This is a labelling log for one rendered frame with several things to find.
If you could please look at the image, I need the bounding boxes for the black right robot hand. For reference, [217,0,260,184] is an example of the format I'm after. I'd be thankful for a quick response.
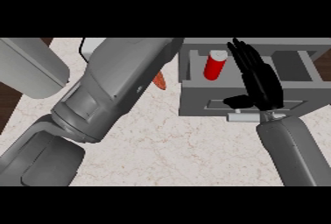
[222,38,285,111]

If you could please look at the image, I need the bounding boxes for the grey open drawer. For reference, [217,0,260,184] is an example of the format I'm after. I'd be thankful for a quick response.
[177,48,331,118]

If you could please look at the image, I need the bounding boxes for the orange carrot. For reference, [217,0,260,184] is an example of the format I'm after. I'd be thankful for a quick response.
[151,69,168,91]

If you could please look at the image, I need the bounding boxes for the red can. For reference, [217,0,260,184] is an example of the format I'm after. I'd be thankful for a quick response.
[201,49,229,81]

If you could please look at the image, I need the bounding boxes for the grey cabinet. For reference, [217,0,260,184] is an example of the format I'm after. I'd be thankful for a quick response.
[182,38,331,54]

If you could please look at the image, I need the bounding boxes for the white drawer handle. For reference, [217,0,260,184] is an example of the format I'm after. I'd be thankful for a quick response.
[226,108,263,123]

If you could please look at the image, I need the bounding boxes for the black cable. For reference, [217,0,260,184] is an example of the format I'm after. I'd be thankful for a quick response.
[77,38,90,63]

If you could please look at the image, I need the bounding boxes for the grey drawer front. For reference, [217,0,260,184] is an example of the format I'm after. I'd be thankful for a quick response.
[177,80,331,118]

